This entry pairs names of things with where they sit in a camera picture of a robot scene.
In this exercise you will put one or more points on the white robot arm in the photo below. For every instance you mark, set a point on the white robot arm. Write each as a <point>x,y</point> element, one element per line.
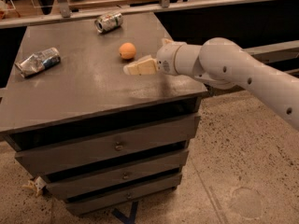
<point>222,64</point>

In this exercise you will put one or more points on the grey drawer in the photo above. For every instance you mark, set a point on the grey drawer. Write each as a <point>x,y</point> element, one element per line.
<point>73,187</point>
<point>131,193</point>
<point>53,159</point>

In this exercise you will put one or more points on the crushed redbull can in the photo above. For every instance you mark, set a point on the crushed redbull can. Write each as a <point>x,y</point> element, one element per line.
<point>38,62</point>

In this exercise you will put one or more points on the top grey drawer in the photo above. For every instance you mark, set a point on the top grey drawer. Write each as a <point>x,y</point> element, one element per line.
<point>53,159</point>

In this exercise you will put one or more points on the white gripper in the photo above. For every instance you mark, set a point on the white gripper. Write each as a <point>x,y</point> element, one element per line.
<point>165,60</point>

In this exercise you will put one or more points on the bottom grey drawer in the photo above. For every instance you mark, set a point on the bottom grey drawer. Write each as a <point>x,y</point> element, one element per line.
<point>131,193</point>

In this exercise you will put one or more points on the grey metal railing frame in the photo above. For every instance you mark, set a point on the grey metal railing frame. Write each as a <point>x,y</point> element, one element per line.
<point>249,22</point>

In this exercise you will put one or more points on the green silver soda can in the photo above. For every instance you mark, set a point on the green silver soda can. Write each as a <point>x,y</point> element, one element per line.
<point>108,22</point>

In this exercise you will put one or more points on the middle grey drawer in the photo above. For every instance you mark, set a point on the middle grey drawer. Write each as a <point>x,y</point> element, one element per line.
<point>73,187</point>

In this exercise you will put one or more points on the crumpled paper scrap on floor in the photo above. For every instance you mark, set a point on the crumpled paper scrap on floor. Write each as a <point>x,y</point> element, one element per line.
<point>37,185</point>

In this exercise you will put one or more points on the orange fruit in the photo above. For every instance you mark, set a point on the orange fruit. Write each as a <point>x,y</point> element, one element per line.
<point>127,51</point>

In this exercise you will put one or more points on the grey drawer cabinet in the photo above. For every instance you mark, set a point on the grey drawer cabinet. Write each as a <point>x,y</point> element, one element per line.
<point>87,95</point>

